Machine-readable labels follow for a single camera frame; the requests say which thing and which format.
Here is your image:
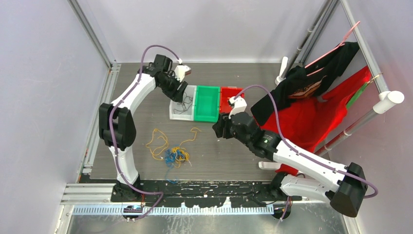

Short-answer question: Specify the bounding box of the red plastic bin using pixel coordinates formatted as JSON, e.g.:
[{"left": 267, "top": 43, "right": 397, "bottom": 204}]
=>
[{"left": 219, "top": 87, "right": 244, "bottom": 115}]

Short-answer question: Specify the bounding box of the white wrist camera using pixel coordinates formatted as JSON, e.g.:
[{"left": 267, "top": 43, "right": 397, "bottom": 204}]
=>
[
  {"left": 174, "top": 64, "right": 191, "bottom": 83},
  {"left": 228, "top": 96, "right": 247, "bottom": 118}
]

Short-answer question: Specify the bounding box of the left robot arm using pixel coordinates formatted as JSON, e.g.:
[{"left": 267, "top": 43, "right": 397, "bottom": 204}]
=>
[{"left": 98, "top": 55, "right": 191, "bottom": 201}]

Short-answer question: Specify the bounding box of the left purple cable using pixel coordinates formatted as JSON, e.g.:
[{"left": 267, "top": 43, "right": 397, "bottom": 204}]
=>
[{"left": 109, "top": 44, "right": 183, "bottom": 221}]

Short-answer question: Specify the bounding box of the blue wire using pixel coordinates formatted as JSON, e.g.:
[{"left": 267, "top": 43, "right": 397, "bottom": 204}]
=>
[{"left": 164, "top": 148, "right": 186, "bottom": 185}]

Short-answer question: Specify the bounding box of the white rack base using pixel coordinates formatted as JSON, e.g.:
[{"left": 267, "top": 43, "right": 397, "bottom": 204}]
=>
[{"left": 258, "top": 161, "right": 281, "bottom": 171}]

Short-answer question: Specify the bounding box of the white plastic bin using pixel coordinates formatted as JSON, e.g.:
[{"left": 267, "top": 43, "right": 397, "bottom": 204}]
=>
[{"left": 169, "top": 85, "right": 197, "bottom": 121}]

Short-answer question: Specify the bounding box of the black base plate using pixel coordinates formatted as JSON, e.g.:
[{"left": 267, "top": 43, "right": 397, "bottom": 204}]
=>
[{"left": 110, "top": 180, "right": 286, "bottom": 208}]

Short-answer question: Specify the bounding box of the green plastic bin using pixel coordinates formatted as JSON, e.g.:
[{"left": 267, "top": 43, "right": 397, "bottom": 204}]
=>
[{"left": 194, "top": 85, "right": 220, "bottom": 123}]

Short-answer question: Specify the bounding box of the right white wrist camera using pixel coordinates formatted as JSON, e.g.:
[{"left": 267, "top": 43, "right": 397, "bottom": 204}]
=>
[{"left": 228, "top": 96, "right": 247, "bottom": 118}]

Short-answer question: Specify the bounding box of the metal clothes rail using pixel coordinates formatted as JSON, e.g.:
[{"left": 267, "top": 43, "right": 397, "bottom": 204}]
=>
[{"left": 314, "top": 0, "right": 405, "bottom": 157}]

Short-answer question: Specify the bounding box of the green hanger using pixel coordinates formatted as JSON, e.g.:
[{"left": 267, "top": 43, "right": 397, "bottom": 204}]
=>
[{"left": 346, "top": 73, "right": 383, "bottom": 109}]

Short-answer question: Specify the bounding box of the pink hanger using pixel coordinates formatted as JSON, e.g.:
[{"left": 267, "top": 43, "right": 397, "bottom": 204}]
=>
[{"left": 304, "top": 21, "right": 360, "bottom": 77}]

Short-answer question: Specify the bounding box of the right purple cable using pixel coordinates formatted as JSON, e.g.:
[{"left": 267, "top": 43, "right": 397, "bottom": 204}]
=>
[{"left": 234, "top": 84, "right": 379, "bottom": 220}]

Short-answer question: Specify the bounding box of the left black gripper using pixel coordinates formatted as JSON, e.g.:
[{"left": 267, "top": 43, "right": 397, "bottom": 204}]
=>
[{"left": 158, "top": 72, "right": 187, "bottom": 102}]

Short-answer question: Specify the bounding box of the purple cable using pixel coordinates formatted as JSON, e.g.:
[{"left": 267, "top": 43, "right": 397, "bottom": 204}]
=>
[
  {"left": 234, "top": 84, "right": 379, "bottom": 220},
  {"left": 109, "top": 44, "right": 183, "bottom": 221}
]

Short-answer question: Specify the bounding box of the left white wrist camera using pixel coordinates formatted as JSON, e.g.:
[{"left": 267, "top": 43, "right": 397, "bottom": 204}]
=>
[{"left": 174, "top": 64, "right": 191, "bottom": 83}]

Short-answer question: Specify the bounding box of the black shirt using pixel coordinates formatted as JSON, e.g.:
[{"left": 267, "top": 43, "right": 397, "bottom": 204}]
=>
[{"left": 270, "top": 42, "right": 359, "bottom": 111}]

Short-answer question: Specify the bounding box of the brown wire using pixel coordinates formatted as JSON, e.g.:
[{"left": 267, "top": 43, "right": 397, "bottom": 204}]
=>
[{"left": 173, "top": 93, "right": 195, "bottom": 116}]

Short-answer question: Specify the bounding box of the white rack post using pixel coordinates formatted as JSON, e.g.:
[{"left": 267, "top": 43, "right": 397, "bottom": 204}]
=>
[{"left": 275, "top": 57, "right": 288, "bottom": 86}]

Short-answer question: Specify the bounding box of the yellow wire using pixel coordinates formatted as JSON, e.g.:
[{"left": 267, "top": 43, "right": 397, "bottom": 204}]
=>
[{"left": 145, "top": 127, "right": 202, "bottom": 169}]

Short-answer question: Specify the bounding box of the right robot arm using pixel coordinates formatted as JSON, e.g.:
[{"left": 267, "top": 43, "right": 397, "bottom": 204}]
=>
[{"left": 212, "top": 112, "right": 368, "bottom": 217}]

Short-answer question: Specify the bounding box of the red shirt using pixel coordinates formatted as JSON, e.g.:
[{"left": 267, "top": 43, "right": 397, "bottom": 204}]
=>
[{"left": 258, "top": 66, "right": 372, "bottom": 176}]

